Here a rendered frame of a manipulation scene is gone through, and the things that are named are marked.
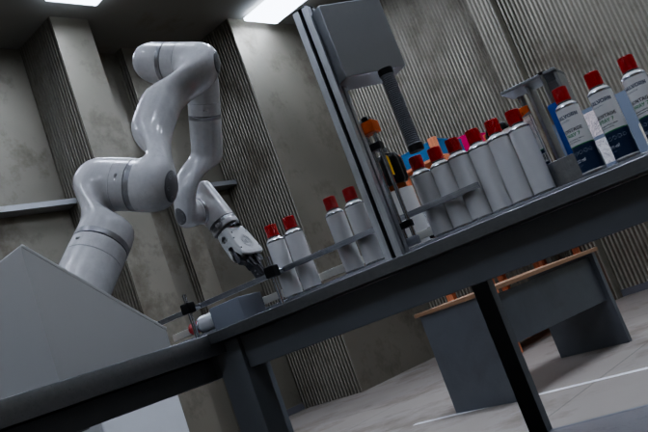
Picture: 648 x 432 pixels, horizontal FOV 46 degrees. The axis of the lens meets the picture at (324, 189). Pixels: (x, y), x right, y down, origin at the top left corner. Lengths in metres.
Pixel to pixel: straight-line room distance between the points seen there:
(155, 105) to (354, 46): 0.48
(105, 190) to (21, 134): 7.41
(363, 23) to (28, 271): 0.96
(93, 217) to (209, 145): 0.57
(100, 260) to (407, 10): 9.44
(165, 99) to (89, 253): 0.45
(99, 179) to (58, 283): 0.41
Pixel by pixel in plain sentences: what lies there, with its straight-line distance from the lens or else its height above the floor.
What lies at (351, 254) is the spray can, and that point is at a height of 0.92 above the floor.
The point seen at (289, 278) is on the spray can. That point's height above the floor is 0.93.
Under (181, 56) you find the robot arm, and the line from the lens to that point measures 1.95.
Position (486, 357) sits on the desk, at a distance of 4.96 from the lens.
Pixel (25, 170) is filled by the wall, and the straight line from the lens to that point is 8.96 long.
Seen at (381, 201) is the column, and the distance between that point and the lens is 1.75.
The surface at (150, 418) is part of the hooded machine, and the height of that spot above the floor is 0.62.
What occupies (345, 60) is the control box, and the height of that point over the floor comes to 1.33.
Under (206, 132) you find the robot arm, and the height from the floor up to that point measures 1.38.
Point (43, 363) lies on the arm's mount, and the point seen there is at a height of 0.87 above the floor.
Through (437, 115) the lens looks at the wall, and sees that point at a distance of 10.49.
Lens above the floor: 0.75
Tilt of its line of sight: 10 degrees up
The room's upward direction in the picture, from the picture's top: 20 degrees counter-clockwise
